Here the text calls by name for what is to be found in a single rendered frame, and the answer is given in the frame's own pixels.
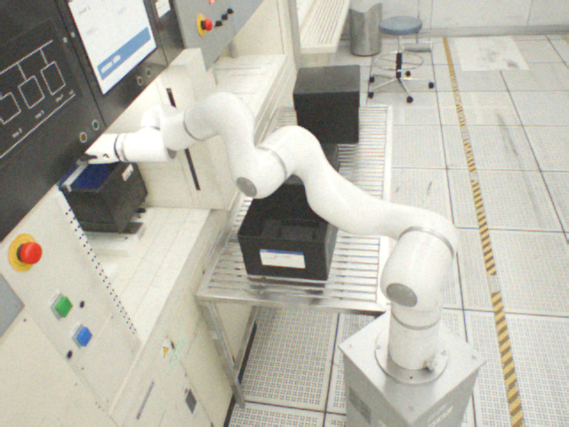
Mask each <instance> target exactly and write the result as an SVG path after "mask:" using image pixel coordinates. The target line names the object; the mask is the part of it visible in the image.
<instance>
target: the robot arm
mask: <svg viewBox="0 0 569 427"><path fill-rule="evenodd" d="M254 132H255V118H254V114H253V113H252V111H251V109H250V108H249V107H248V105H247V104H246V103H245V102H244V100H242V99H241V98H240V97H238V96H236V95H235V94H233V93H230V92H216V93H213V94H211V95H209V96H207V97H204V99H202V100H201V101H199V102H197V103H195V104H194V105H192V106H189V107H187V108H186V109H184V110H182V111H180V110H179V109H176V108H175V107H173V106H170V105H168V104H163V103H160V104H157V105H154V106H152V107H151V109H149V110H147V111H146V112H145V114H144V116H143V118H142V121H141V126H140V130H139V131H138V132H137V133H121V134H114V133H104V134H102V136H101V137H100V138H99V139H98V140H97V141H96V142H94V143H93V145H92V146H91V147H90V148H89V149H88V150H86V152H85V153H86V154H84V155H83V156H82V157H81V158H80V160H81V162H83V161H86V160H89V161H88V162H89V163H90V164H105V163H113V162H117V161H119V160H120V161H122V162H137V163H172V162H173V161H174V159H175V158H176V156H177V150H184V149H187V148H190V147H192V145H196V144H198V143H199V142H202V141H206V140H208V139H211V138H213V137H215V136H217V135H219V136H220V137H221V138H222V140H223V142H224V145H226V150H227V154H228V165H229V170H230V174H231V179H232V181H233V182H234V184H235V186H236V187H237V189H238V190H241V192H242V193H243V194H244V195H246V196H247V197H251V198H264V197H267V196H270V195H271V194H272V193H274V192H275V190H276V189H277V188H278V187H279V186H280V185H281V184H282V183H284V182H285V181H286V180H287V179H288V178H289V176H290V175H291V174H295V175H298V176H299V178H301V180H302V181H303V183H304V186H305V190H306V196H307V200H308V203H309V207H311V208H312V209H313V211H314V212H316V213H317V214H318V215H320V216H321V217H323V218H324V220H326V221H328V222H330V223H331V224H332V225H334V226H335V227H337V228H340V229H341V230H344V231H346V232H348V234H350V235H353V236H358V237H374V236H383V237H388V238H393V239H395V240H396V241H397V244H396V245H395V247H394V250H393V251H392V253H391V255H390V256H389V258H388V259H387V261H386V262H385V264H384V267H383V269H382V272H381V280H380V288H381V293H382V295H383V296H384V297H385V298H386V299H387V300H390V301H391V312H390V313H389V325H388V327H386V328H385V329H384V330H382V331H381V333H380V334H379V336H378V338H377V341H375V345H374V353H375V357H376V360H377V363H378V365H379V367H381V369H382V370H383V371H384V372H385V373H386V374H387V375H388V376H390V377H391V378H393V379H395V380H397V381H399V382H401V383H407V384H424V383H430V382H433V381H434V380H436V379H437V377H439V376H440V375H441V374H442V372H443V371H444V369H445V368H446V365H447V361H448V350H447V348H446V345H445V342H444V340H443V339H442V338H441V336H440V334H439V333H438V331H439V326H440V321H441V315H442V309H443V296H442V293H441V291H440V287H441V285H442V282H443V280H444V279H445V276H446V274H447V272H448V270H449V269H450V266H451V264H452V262H453V259H454V256H455V255H456V253H457V249H458V246H459V236H458V232H457V230H456V228H455V227H454V226H453V224H452V223H451V222H450V221H448V220H447V218H446V217H444V216H443V215H442V214H439V213H435V212H432V211H430V210H426V209H422V208H417V207H412V206H408V205H397V203H392V202H389V201H384V200H381V199H378V198H376V197H373V196H371V195H370V194H367V193H365V192H364V191H363V190H362V189H360V188H359V187H358V186H356V185H355V184H352V183H351V182H349V181H347V180H346V179H344V178H343V177H341V175H340V174H338V173H336V172H335V171H334V170H333V168H332V167H331V166H330V165H329V163H328V161H327V159H326V157H325V156H324V154H323V151H322V150H321V147H320V144H319V142H318V140H317V139H316V137H315V136H314V135H313V134H312V133H309V131H308V130H306V129H304V128H302V127H300V126H296V125H287V126H284V127H281V128H279V129H277V130H276V131H274V132H273V133H272V134H271V135H270V136H269V137H268V138H266V139H265V140H264V141H263V142H262V143H260V144H259V145H258V146H257V147H256V148H255V146H253V138H254Z"/></svg>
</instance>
